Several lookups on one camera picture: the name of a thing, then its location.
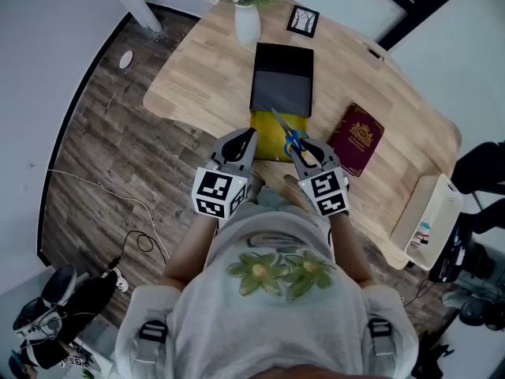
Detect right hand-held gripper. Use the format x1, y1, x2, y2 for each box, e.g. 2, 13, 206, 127
292, 139, 350, 218

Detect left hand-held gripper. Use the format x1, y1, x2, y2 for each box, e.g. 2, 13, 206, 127
192, 129, 260, 221

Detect blue handled scissors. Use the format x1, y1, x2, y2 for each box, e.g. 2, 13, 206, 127
271, 107, 311, 159

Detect black box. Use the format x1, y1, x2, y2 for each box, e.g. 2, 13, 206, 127
249, 41, 316, 163

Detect person's right forearm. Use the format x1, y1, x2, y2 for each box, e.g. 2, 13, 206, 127
327, 210, 376, 290

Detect person's left forearm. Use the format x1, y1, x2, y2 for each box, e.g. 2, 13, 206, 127
160, 210, 220, 291

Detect dark red book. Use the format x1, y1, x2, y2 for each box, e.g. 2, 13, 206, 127
327, 103, 386, 178

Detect person's left leg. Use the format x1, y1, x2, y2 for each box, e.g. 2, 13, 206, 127
247, 171, 273, 205

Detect person's pale blue shorts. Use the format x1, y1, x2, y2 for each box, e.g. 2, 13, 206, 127
256, 186, 305, 212

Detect white vase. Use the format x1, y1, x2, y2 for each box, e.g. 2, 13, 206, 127
234, 2, 262, 46

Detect white plastic basket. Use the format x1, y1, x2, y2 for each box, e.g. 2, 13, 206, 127
389, 173, 464, 271

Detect black office chair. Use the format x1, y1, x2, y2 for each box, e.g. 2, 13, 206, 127
451, 140, 505, 235

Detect person's white flower shirt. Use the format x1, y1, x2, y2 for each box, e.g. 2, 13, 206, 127
114, 201, 419, 379

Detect black bag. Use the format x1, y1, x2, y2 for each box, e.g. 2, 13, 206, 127
428, 213, 481, 283

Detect white pillar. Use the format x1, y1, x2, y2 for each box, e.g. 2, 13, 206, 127
100, 0, 164, 34

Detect white side table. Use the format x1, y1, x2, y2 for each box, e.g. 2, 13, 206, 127
58, 321, 119, 379

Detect desk cable port cover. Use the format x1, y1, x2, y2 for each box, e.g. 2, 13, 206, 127
361, 40, 387, 63

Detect black floor cable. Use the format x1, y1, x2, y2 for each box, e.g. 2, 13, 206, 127
106, 230, 166, 272

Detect white floor cable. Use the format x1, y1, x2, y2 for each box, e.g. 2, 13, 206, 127
47, 168, 171, 261

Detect black picture frame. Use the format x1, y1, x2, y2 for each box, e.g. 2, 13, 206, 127
286, 4, 320, 39

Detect black window frame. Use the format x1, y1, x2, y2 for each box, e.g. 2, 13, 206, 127
354, 0, 484, 51

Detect grey harness strap with buckle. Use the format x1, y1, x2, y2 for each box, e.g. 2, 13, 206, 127
366, 316, 398, 358
133, 317, 170, 366

